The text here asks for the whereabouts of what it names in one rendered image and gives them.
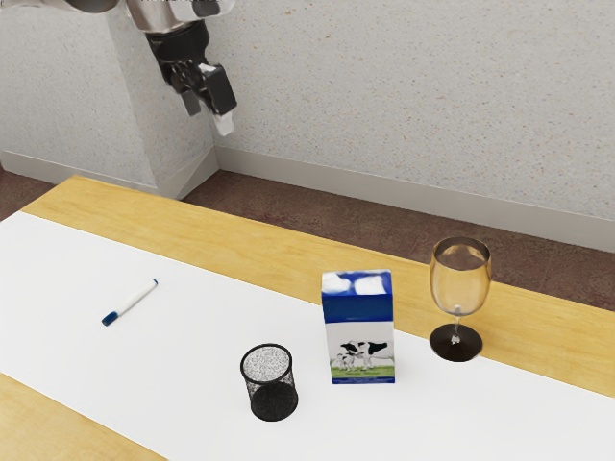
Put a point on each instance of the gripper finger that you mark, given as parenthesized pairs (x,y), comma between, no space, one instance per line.
(221,93)
(191,103)

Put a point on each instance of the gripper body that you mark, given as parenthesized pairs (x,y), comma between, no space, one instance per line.
(180,48)

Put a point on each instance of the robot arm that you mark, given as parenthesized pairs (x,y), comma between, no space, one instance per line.
(154,12)

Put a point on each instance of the white pen with blue cap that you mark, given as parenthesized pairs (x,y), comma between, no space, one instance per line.
(130,302)

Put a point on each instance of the white table runner cloth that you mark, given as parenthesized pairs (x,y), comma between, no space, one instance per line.
(192,336)

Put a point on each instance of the blue white milk carton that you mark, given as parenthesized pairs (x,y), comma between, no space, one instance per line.
(359,331)

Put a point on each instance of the black mesh pen holder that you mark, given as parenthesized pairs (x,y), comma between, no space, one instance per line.
(270,389)

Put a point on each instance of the clear wine glass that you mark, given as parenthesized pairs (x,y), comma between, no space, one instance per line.
(459,283)

